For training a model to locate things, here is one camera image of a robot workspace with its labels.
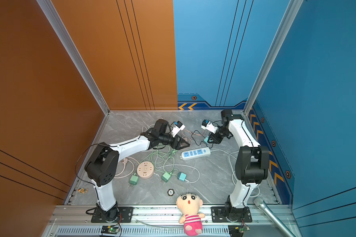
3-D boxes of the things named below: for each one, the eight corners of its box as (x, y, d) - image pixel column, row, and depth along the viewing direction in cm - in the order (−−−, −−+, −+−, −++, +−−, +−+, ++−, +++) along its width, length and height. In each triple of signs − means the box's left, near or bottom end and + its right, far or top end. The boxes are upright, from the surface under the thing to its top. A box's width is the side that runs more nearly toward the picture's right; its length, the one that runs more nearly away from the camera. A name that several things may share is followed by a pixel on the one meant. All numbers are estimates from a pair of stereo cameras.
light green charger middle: (161, 180, 86) (160, 178, 84) (165, 171, 90) (165, 169, 88) (167, 183, 85) (167, 181, 83) (172, 174, 88) (171, 172, 86)
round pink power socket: (135, 179, 87) (134, 177, 85) (139, 163, 93) (138, 161, 91) (152, 178, 87) (152, 177, 85) (154, 162, 93) (154, 161, 91)
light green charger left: (129, 186, 84) (128, 185, 83) (132, 173, 89) (131, 172, 87) (137, 186, 84) (136, 185, 83) (139, 173, 89) (138, 172, 87)
